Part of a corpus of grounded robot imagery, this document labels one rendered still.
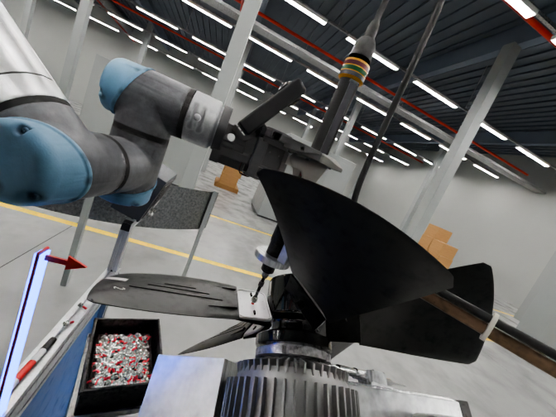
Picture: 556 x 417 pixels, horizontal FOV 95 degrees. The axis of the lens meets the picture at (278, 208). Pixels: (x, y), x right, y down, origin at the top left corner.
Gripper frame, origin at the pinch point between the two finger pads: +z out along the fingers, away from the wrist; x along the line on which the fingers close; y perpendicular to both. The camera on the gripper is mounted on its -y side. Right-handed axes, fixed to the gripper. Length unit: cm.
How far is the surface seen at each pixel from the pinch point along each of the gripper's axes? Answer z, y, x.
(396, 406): 26.4, 36.4, 12.0
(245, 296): -4.5, 30.3, -2.2
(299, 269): -0.8, 17.8, 7.1
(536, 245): 1211, -86, -638
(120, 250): -39, 53, -52
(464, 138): 446, -195, -421
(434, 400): 37, 35, 11
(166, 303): -18.3, 30.2, 4.9
